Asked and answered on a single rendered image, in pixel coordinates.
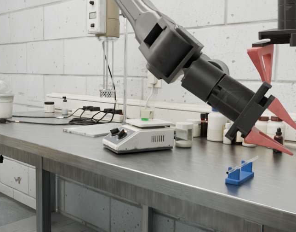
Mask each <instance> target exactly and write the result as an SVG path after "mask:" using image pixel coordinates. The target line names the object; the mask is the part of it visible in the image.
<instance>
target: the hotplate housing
mask: <svg viewBox="0 0 296 232"><path fill-rule="evenodd" d="M122 127H125V128H128V129H131V130H134V131H136V132H135V133H133V134H132V135H131V136H129V137H128V138H126V139H125V140H123V141H122V142H120V143H119V144H117V145H116V144H114V143H112V142H110V141H108V140H106V139H104V138H103V140H102V143H103V146H105V147H107V148H108V149H110V150H112V151H114V152H116V153H117V154H119V153H120V154H122V153H129V152H140V151H154V150H167V149H173V145H174V129H173V128H170V127H167V126H153V127H138V126H135V125H132V124H130V125H123V126H122Z"/></svg>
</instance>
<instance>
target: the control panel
mask: <svg viewBox="0 0 296 232"><path fill-rule="evenodd" d="M118 129H119V130H121V129H124V131H126V132H125V133H127V135H126V136H125V137H124V138H122V139H118V135H116V136H112V135H111V133H110V134H109V135H107V136H106V137H104V139H106V140H108V141H110V142H112V143H114V144H116V145H117V144H119V143H120V142H122V141H123V140H125V139H126V138H128V137H129V136H131V135H132V134H133V133H135V132H136V131H134V130H131V129H128V128H125V127H122V126H121V127H119V128H118Z"/></svg>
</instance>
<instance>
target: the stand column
mask: <svg viewBox="0 0 296 232"><path fill-rule="evenodd" d="M127 46H128V20H127V18H125V36H124V100H123V123H122V126H123V125H128V123H126V122H125V120H126V106H127Z"/></svg>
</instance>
